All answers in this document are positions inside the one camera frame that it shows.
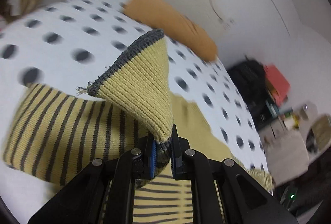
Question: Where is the teal storage shelf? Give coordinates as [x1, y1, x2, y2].
[251, 99, 293, 131]

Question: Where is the white polka dot bed cover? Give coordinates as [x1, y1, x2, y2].
[1, 0, 272, 223]

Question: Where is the round mirror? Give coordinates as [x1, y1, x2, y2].
[306, 114, 330, 154]

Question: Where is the yellow grey striped knit sweater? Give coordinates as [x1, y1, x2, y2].
[1, 31, 273, 222]

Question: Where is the red bag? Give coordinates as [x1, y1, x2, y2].
[264, 64, 291, 106]

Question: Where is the black backpack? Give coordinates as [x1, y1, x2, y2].
[227, 58, 268, 118]

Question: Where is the beige draped chair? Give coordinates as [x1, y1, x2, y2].
[265, 130, 309, 186]

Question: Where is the orange quilted pillow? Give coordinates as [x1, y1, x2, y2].
[124, 0, 218, 62]

